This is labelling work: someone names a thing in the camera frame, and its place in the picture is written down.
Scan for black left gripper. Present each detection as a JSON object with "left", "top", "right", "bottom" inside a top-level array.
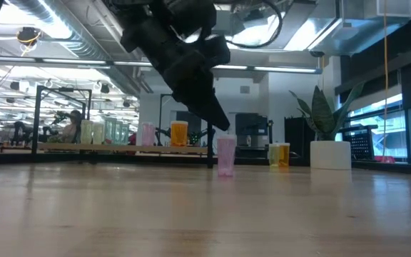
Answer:
[{"left": 112, "top": 0, "right": 231, "bottom": 131}]

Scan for large orange medicine bottle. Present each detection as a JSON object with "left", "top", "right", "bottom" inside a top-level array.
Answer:
[
  {"left": 278, "top": 142, "right": 291, "bottom": 168},
  {"left": 170, "top": 120, "right": 189, "bottom": 148}
]

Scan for teal pill-filled medicine bottle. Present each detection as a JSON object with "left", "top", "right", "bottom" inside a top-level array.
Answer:
[{"left": 103, "top": 117, "right": 117, "bottom": 146}]

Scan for small yellow medicine bottle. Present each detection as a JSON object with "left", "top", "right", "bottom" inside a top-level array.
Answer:
[{"left": 268, "top": 143, "right": 280, "bottom": 168}]

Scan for dark grey door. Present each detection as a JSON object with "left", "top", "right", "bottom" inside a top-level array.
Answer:
[{"left": 176, "top": 110, "right": 203, "bottom": 138}]

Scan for black background robot arms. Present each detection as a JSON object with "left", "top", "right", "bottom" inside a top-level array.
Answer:
[{"left": 155, "top": 126, "right": 217, "bottom": 147}]

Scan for black background machine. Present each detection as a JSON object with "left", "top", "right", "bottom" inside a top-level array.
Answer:
[{"left": 233, "top": 113, "right": 275, "bottom": 158}]

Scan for grey ceiling box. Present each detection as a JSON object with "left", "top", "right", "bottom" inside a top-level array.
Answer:
[{"left": 215, "top": 9, "right": 234, "bottom": 33}]

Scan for black cabinet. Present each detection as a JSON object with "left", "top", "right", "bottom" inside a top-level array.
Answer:
[{"left": 284, "top": 116, "right": 313, "bottom": 167}]

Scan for person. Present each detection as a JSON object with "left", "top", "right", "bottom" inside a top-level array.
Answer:
[{"left": 61, "top": 109, "right": 83, "bottom": 143}]

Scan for snake plant in white pot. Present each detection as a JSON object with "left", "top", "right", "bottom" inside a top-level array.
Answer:
[{"left": 289, "top": 81, "right": 366, "bottom": 171}]

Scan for black perforated panel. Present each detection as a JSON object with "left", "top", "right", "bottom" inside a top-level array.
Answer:
[{"left": 339, "top": 124, "right": 378, "bottom": 162}]

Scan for white ceiling box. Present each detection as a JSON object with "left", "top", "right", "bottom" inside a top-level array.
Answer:
[{"left": 363, "top": 0, "right": 411, "bottom": 19}]

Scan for black background gantry frame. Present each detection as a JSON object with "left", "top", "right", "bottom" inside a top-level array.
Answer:
[{"left": 158, "top": 91, "right": 208, "bottom": 147}]

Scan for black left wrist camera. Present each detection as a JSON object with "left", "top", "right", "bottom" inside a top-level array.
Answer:
[{"left": 169, "top": 0, "right": 218, "bottom": 36}]

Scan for wooden shelf with black frame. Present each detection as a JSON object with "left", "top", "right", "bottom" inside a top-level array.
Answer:
[{"left": 29, "top": 85, "right": 214, "bottom": 169}]

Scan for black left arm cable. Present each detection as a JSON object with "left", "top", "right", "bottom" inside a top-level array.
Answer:
[{"left": 225, "top": 0, "right": 284, "bottom": 50}]

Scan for silver ventilation duct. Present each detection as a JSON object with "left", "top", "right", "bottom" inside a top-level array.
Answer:
[{"left": 7, "top": 0, "right": 146, "bottom": 97}]

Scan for white suspended light rail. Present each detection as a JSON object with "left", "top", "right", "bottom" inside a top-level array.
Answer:
[{"left": 0, "top": 55, "right": 323, "bottom": 75}]

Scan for silver rectangular air duct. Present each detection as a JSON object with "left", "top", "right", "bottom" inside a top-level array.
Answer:
[{"left": 307, "top": 14, "right": 411, "bottom": 58}]

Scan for black yellow ceiling cord reel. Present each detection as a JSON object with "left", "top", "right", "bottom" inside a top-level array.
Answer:
[{"left": 16, "top": 26, "right": 43, "bottom": 47}]

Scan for yellow hanging cord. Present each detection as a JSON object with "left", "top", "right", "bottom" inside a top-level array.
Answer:
[{"left": 382, "top": 0, "right": 389, "bottom": 158}]

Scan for black aluminium table frame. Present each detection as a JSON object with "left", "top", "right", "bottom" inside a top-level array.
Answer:
[{"left": 0, "top": 151, "right": 411, "bottom": 176}]

